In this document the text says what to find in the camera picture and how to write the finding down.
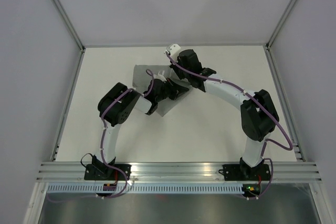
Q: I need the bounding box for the aluminium frame post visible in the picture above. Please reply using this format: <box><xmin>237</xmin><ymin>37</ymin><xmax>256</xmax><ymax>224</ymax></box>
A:
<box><xmin>51</xmin><ymin>0</ymin><xmax>85</xmax><ymax>52</ymax></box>
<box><xmin>265</xmin><ymin>0</ymin><xmax>299</xmax><ymax>50</ymax></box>

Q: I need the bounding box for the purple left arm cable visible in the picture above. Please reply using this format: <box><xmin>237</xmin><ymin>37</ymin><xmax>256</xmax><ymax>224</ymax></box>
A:
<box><xmin>47</xmin><ymin>69</ymin><xmax>158</xmax><ymax>204</ymax></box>

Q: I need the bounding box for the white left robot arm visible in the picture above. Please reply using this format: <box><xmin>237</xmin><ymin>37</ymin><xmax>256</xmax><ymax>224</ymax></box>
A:
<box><xmin>96</xmin><ymin>78</ymin><xmax>190</xmax><ymax>180</ymax></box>

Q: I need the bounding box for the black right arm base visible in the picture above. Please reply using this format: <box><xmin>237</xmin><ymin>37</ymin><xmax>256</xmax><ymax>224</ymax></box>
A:
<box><xmin>218</xmin><ymin>162</ymin><xmax>271</xmax><ymax>182</ymax></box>

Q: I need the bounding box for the white slotted cable duct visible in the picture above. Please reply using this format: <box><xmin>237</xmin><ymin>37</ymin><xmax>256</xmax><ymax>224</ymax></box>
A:
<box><xmin>47</xmin><ymin>183</ymin><xmax>244</xmax><ymax>194</ymax></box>

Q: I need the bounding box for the aluminium front rail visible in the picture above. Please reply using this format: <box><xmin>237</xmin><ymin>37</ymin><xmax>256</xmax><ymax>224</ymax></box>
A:
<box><xmin>35</xmin><ymin>162</ymin><xmax>322</xmax><ymax>184</ymax></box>

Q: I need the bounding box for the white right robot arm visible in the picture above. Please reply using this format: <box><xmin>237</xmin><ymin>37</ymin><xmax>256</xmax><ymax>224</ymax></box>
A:
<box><xmin>165</xmin><ymin>44</ymin><xmax>279</xmax><ymax>179</ymax></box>

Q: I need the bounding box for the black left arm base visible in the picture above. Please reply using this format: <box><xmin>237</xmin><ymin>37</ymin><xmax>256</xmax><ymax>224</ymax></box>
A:
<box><xmin>84</xmin><ymin>163</ymin><xmax>131</xmax><ymax>181</ymax></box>

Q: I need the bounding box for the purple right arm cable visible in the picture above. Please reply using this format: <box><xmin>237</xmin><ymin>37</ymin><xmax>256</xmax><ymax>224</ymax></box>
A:
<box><xmin>165</xmin><ymin>52</ymin><xmax>293</xmax><ymax>200</ymax></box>

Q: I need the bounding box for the grey cloth napkin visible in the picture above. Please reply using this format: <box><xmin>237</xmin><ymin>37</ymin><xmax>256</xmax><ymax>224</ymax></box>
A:
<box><xmin>132</xmin><ymin>65</ymin><xmax>192</xmax><ymax>117</ymax></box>

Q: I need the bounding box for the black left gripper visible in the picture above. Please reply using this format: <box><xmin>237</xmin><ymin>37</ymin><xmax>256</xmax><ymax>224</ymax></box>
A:
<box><xmin>156</xmin><ymin>78</ymin><xmax>189</xmax><ymax>103</ymax></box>

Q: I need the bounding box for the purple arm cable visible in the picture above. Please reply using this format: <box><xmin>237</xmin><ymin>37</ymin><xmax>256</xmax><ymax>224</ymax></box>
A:
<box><xmin>165</xmin><ymin>52</ymin><xmax>293</xmax><ymax>200</ymax></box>
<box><xmin>47</xmin><ymin>69</ymin><xmax>158</xmax><ymax>204</ymax></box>

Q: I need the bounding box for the aluminium left frame post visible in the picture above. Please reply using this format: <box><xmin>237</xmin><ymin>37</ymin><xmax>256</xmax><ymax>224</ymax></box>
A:
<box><xmin>51</xmin><ymin>0</ymin><xmax>85</xmax><ymax>52</ymax></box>

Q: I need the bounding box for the aluminium right frame post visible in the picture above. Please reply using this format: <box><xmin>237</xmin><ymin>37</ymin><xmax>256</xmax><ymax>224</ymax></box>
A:
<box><xmin>265</xmin><ymin>0</ymin><xmax>299</xmax><ymax>50</ymax></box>

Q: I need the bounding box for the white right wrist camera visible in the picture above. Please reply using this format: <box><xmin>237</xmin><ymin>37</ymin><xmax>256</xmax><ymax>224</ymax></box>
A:
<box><xmin>165</xmin><ymin>44</ymin><xmax>181</xmax><ymax>58</ymax></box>

